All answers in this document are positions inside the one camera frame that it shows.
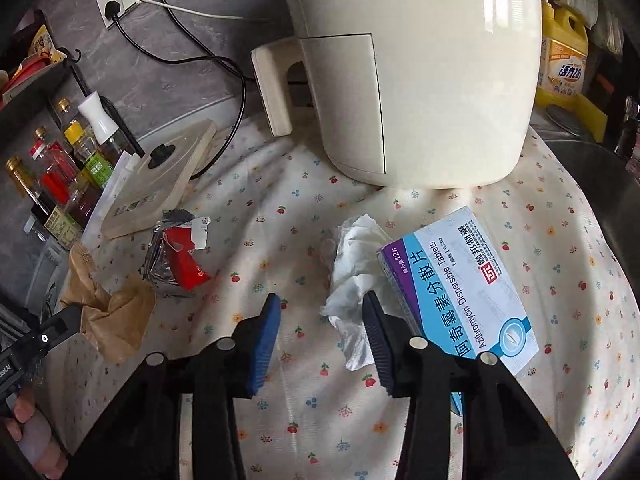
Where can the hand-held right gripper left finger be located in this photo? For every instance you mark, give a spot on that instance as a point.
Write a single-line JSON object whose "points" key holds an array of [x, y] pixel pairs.
{"points": [[265, 340]]}

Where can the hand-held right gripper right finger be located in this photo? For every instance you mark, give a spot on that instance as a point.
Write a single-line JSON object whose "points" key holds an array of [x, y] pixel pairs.
{"points": [[377, 345]]}

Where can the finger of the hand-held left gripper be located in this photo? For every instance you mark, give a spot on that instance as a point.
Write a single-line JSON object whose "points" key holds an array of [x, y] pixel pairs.
{"points": [[52, 332]]}

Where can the brown paper piece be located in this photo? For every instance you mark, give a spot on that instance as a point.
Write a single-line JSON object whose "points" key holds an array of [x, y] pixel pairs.
{"points": [[82, 270], [120, 320]]}

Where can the white tissue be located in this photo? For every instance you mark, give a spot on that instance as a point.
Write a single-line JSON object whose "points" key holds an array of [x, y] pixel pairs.
{"points": [[350, 270]]}

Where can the blue medicine box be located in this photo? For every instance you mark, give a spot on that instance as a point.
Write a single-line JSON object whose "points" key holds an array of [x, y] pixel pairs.
{"points": [[450, 300]]}

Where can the person's left hand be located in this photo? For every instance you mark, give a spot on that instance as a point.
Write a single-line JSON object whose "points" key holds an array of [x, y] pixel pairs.
{"points": [[35, 435]]}

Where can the red snack wrapper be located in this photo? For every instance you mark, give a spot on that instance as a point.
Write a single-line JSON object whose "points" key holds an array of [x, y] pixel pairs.
{"points": [[185, 265]]}

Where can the floral white tablecloth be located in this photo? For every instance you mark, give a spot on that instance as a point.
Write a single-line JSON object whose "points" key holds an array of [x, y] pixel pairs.
{"points": [[310, 230]]}

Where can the silver foil wrapper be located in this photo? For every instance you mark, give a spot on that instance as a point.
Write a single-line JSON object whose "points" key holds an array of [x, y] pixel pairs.
{"points": [[160, 270]]}

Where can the row of condiment bottles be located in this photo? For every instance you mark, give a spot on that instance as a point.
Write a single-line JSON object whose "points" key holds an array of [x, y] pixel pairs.
{"points": [[70, 170]]}

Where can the black shelf rack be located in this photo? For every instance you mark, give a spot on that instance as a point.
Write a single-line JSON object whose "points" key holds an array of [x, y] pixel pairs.
{"points": [[30, 90]]}

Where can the cream air fryer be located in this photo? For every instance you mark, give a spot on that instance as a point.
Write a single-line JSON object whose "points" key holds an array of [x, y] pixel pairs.
{"points": [[425, 85]]}

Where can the orange snack packet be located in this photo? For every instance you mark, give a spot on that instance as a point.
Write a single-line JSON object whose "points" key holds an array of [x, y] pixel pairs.
{"points": [[45, 45]]}

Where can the yellow detergent bottle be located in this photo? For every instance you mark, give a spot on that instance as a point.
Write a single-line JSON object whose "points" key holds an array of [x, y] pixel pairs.
{"points": [[565, 60]]}

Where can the hanging plastic bags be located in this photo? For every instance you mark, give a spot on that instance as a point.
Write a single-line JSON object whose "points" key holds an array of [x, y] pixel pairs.
{"points": [[607, 15]]}

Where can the white wall socket plate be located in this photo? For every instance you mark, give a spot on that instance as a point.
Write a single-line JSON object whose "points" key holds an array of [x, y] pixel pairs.
{"points": [[125, 2]]}

